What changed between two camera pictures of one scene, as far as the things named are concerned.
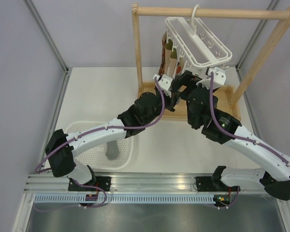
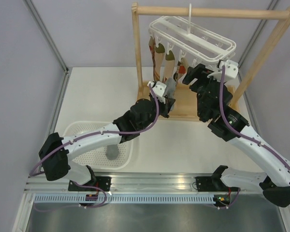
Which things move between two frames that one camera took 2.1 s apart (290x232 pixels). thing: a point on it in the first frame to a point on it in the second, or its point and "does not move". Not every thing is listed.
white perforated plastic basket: x=95 y=155 does not move
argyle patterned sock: x=164 y=44 to x=152 y=42
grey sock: x=112 y=151 does not move
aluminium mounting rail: x=144 y=183 does not move
